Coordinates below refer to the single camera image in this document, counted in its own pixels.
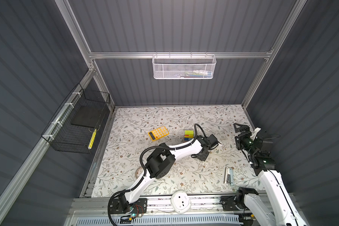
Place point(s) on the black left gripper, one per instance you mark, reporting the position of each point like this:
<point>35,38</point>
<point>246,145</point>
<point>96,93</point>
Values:
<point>204,157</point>

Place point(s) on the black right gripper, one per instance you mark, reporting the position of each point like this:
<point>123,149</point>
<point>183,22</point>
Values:
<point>241,137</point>

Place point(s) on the wood block with holes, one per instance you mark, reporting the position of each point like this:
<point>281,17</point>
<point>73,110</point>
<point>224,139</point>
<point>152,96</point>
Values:
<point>188,137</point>

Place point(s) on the lime green block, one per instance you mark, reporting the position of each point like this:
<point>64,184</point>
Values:
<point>189,133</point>

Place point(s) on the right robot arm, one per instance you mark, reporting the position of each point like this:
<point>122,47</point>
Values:
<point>284,212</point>

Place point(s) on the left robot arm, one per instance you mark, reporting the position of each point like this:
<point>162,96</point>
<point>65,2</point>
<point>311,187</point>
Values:
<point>157,161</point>

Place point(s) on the yellow calculator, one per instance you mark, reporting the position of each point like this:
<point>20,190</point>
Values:
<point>158,133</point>

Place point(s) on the white round device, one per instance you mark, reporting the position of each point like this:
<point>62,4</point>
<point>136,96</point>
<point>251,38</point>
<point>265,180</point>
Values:
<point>180,202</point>

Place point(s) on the clear tape roll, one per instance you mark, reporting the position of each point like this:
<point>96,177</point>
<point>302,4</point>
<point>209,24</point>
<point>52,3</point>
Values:
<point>138,172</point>

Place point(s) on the yellow ruler in basket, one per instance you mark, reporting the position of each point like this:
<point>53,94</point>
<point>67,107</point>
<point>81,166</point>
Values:
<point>92,139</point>

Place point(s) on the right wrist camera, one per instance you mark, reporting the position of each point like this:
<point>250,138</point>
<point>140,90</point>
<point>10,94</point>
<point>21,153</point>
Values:
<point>254,134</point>

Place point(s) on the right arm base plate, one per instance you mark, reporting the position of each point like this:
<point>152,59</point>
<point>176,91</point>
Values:
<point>230,203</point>

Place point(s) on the white wire basket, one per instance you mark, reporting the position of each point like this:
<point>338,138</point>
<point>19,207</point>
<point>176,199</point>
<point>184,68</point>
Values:
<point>183,67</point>

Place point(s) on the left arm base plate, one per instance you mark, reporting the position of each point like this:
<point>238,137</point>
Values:
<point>121,206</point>

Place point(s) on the black wire basket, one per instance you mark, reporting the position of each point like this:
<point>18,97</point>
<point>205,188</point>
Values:
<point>72,127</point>

